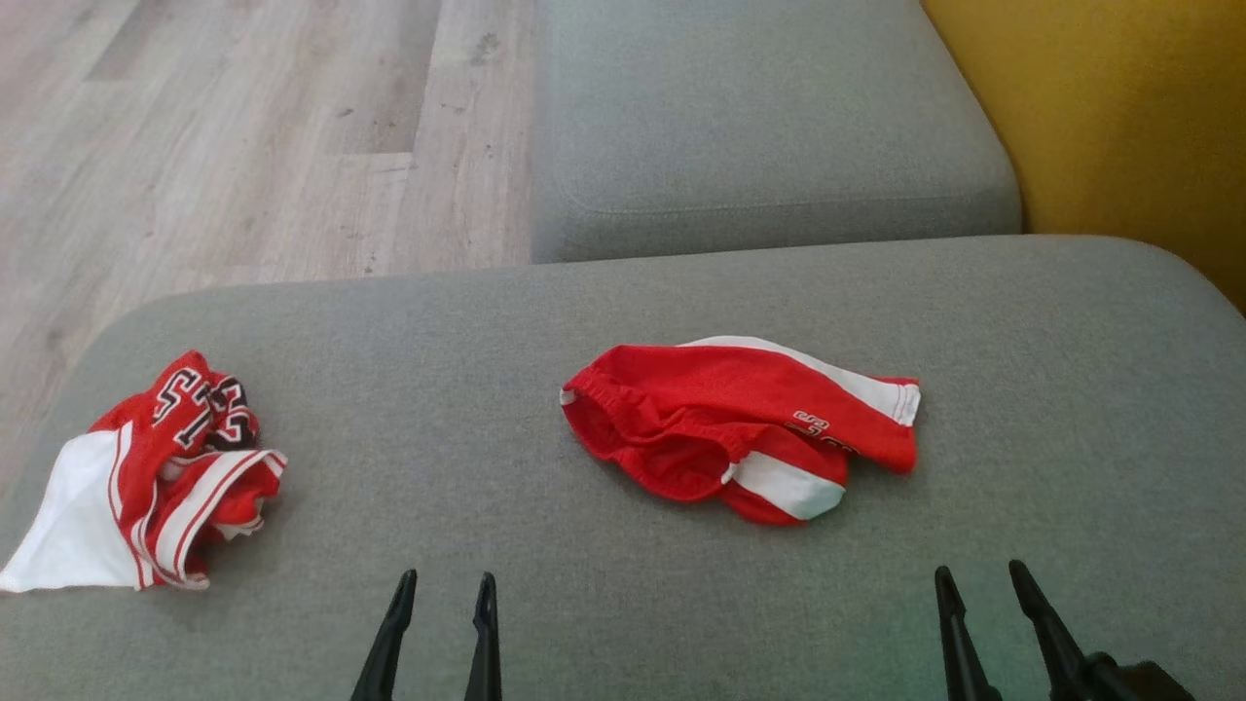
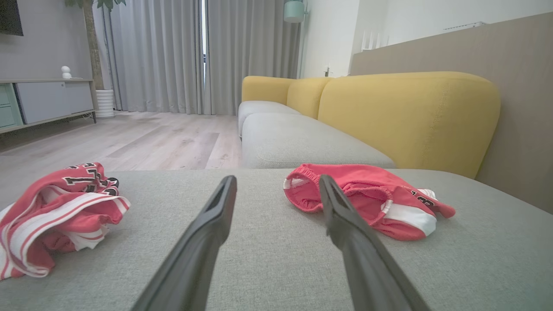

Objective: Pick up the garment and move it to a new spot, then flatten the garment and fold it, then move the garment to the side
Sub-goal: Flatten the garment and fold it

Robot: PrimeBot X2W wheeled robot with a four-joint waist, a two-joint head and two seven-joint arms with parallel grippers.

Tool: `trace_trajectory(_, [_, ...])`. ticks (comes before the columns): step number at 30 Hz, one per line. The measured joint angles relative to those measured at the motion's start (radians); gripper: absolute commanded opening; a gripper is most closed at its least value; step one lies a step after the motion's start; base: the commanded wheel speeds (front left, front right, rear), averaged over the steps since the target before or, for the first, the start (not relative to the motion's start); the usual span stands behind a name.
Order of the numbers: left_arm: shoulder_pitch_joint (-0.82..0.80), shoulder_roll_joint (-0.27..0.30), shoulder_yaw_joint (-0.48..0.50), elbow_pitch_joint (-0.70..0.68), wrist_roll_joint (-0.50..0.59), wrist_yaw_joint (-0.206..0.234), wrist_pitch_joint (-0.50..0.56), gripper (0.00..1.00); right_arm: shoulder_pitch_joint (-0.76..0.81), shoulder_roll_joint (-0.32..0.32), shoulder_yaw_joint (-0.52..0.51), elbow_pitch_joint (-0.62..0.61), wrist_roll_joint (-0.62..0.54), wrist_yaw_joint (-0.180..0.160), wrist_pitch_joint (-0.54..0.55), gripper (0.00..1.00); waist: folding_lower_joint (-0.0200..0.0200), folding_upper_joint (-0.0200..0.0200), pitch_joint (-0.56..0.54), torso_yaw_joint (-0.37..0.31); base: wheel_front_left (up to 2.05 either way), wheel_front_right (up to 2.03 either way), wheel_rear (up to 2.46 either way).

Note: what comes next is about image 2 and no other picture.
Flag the grey sofa seat cushion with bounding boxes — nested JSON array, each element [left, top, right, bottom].
[[238, 101, 303, 139]]

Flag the mint green lamp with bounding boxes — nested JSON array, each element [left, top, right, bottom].
[[283, 0, 308, 23]]

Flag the black wall television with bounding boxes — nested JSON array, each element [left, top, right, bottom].
[[0, 0, 24, 36]]

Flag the yellow sofa backrest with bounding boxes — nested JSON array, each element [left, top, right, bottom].
[[286, 77, 333, 120], [318, 72, 502, 179], [242, 76, 296, 105]]

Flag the tall indoor plant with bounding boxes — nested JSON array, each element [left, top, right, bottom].
[[65, 0, 127, 91]]

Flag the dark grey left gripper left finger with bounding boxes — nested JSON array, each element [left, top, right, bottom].
[[132, 175, 238, 311]]

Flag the grey back cushion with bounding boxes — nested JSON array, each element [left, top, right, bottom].
[[241, 113, 396, 170]]

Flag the red white striped jersey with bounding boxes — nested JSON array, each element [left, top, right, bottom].
[[0, 162, 131, 280]]

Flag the grey curtain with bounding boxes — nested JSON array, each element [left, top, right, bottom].
[[102, 0, 204, 115], [205, 0, 302, 116]]

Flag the red shorts white trim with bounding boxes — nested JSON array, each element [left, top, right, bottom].
[[283, 163, 456, 241]]

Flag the long white flat device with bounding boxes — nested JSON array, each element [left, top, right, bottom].
[[444, 22, 486, 32]]

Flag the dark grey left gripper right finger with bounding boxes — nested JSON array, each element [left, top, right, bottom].
[[318, 175, 432, 311]]

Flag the white router with antennas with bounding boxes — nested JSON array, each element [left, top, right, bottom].
[[361, 29, 389, 51]]

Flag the large grey sofa seat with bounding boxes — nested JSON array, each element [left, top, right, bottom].
[[0, 168, 553, 311]]

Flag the white ribbed plant pot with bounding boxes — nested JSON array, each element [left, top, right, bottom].
[[95, 89, 115, 119]]

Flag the low TV cabinet mint drawers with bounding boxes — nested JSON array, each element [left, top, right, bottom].
[[0, 78, 98, 134]]

